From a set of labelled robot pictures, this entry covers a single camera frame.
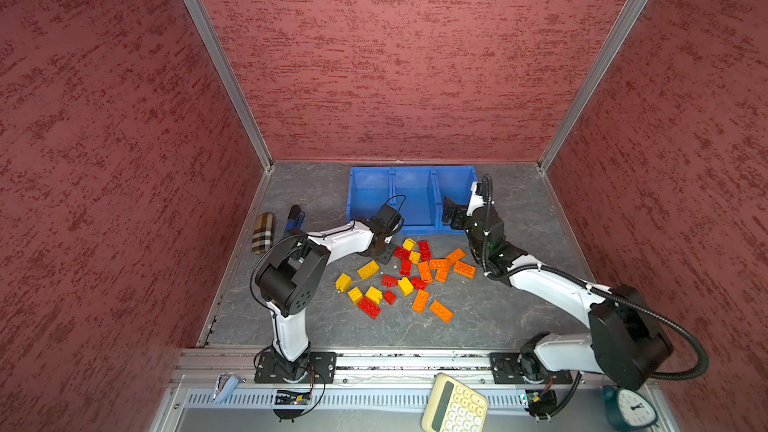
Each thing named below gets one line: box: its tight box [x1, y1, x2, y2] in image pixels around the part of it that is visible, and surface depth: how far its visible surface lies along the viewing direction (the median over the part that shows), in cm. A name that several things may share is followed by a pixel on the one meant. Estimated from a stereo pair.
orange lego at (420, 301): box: [412, 289, 430, 314], surface depth 87 cm
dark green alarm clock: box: [602, 384, 659, 431], surface depth 67 cm
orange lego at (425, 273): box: [418, 261, 433, 284], surface depth 92 cm
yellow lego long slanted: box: [356, 260, 380, 280], surface depth 92 cm
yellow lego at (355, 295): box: [347, 286, 363, 305], surface depth 85 cm
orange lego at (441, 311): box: [429, 300, 454, 324], surface depth 85 cm
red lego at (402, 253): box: [393, 246, 411, 261], surface depth 96 cm
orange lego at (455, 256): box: [445, 248, 467, 265], surface depth 96 cm
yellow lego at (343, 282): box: [335, 273, 352, 292], surface depth 89 cm
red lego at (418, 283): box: [411, 276, 427, 290], surface depth 89 cm
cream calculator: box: [421, 373, 488, 432], surface depth 69 cm
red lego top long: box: [418, 240, 433, 262], surface depth 97 cm
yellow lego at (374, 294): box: [366, 286, 383, 304], surface depth 86 cm
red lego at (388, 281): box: [381, 275, 399, 288], surface depth 89 cm
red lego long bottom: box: [358, 297, 382, 320], surface depth 85 cm
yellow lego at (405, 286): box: [398, 277, 415, 297], surface depth 88 cm
